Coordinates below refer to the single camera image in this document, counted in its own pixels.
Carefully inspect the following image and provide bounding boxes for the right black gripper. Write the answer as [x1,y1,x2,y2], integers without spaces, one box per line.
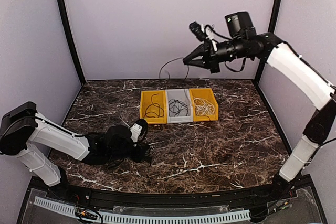
[182,37,246,74]

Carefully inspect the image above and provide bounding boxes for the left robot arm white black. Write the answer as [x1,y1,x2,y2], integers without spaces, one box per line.
[1,101,151,201]

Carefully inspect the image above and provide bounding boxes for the right black frame post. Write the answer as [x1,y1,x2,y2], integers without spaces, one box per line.
[254,0,286,82]

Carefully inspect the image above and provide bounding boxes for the small circuit board wires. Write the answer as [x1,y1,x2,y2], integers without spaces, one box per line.
[75,202,106,224]

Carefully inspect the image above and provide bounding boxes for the yellow bin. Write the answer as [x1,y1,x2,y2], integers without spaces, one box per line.
[139,90,167,124]
[189,88,219,122]

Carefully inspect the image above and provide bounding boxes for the black frame post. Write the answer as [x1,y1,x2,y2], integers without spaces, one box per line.
[254,0,286,82]
[57,0,86,85]

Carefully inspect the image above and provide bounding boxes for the black front rail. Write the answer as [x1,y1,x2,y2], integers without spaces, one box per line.
[48,184,297,209]

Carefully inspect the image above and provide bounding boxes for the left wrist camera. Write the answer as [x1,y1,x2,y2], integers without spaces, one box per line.
[130,119,148,145]

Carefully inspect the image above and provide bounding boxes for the white translucent bin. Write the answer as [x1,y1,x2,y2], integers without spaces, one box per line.
[165,89,193,124]

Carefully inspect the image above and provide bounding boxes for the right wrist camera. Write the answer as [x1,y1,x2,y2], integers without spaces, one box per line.
[189,22,217,51]

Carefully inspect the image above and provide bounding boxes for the white slotted cable duct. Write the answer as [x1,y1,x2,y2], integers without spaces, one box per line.
[33,196,250,223]

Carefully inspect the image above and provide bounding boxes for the left black frame post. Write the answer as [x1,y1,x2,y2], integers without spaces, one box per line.
[57,0,86,85]

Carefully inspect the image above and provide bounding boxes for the yellow bin front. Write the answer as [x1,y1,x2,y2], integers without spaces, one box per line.
[189,88,219,122]

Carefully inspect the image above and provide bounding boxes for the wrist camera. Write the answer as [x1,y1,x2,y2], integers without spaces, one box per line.
[130,119,148,145]
[189,22,217,51]

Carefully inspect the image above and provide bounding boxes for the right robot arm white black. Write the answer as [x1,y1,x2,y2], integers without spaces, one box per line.
[183,11,335,200]

